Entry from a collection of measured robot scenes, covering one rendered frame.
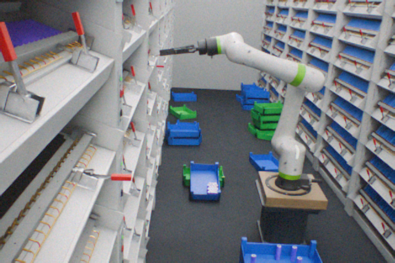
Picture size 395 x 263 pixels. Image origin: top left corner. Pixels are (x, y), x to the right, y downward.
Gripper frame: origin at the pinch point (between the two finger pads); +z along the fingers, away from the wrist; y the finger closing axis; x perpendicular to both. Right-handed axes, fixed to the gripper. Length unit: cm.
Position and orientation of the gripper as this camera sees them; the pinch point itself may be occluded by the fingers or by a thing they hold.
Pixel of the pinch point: (166, 52)
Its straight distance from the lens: 206.2
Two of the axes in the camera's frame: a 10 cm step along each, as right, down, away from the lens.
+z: -9.9, 1.3, 0.1
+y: -0.3, -3.2, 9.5
